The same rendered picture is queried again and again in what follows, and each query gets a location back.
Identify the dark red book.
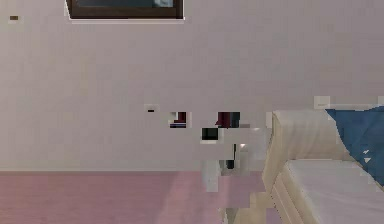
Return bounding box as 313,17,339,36
169,111,188,129

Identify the small black box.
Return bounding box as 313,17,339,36
201,127,220,142

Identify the dark red and black object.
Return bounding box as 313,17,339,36
215,111,242,129

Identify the pale grey bedside table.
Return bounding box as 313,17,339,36
199,126,272,194

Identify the beige bed with white mattress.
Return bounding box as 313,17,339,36
262,109,384,224

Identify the blue pillow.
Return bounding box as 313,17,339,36
325,105,384,188

